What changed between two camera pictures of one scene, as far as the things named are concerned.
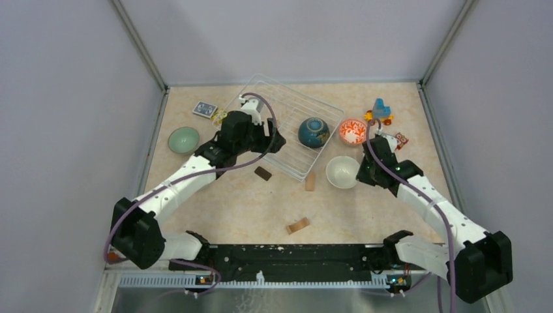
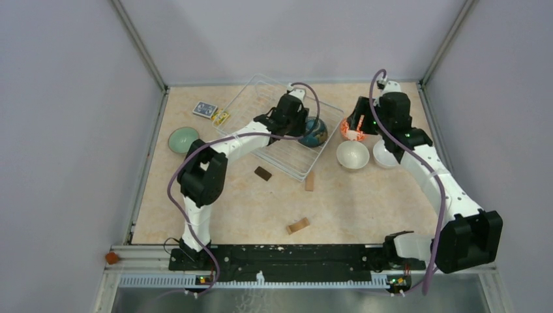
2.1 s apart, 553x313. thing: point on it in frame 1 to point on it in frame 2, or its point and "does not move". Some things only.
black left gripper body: x=254 y=140 to x=296 y=126
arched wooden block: x=297 y=225 does not move
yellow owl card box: x=218 y=116 does not move
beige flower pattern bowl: x=341 y=171 to x=353 y=154
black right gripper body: x=366 y=174 to x=363 y=108
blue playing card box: x=205 y=109 does not move
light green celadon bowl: x=183 y=140 does not move
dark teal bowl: x=313 y=132 does not move
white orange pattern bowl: x=353 y=132 does not move
